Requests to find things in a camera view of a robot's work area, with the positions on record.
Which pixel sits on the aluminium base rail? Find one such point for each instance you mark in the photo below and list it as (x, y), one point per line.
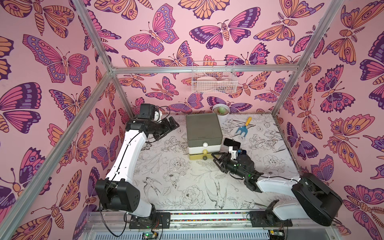
(204, 225)

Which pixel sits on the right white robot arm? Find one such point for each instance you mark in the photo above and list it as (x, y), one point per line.
(311, 198)

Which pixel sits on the black brooch box near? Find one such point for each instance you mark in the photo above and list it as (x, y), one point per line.
(231, 143)

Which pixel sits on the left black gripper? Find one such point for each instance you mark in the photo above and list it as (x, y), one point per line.
(167, 129)

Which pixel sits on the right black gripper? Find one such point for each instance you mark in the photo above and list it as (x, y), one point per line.
(227, 162)

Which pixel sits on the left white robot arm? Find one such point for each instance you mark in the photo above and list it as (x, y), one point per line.
(117, 191)

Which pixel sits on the white wire basket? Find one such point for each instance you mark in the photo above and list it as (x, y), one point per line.
(214, 79)

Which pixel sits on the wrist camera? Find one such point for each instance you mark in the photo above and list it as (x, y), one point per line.
(235, 152)
(157, 115)

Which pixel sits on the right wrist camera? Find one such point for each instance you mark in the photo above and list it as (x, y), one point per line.
(235, 152)

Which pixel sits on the aluminium frame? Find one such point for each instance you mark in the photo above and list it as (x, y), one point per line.
(36, 112)

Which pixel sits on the potted cactus white pot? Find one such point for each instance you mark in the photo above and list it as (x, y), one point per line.
(221, 109)

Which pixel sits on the blue yellow garden fork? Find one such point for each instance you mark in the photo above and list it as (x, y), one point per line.
(243, 131)

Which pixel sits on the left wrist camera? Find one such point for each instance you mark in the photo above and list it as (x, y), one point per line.
(157, 115)

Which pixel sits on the green drawer cabinet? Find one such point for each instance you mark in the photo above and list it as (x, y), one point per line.
(204, 136)

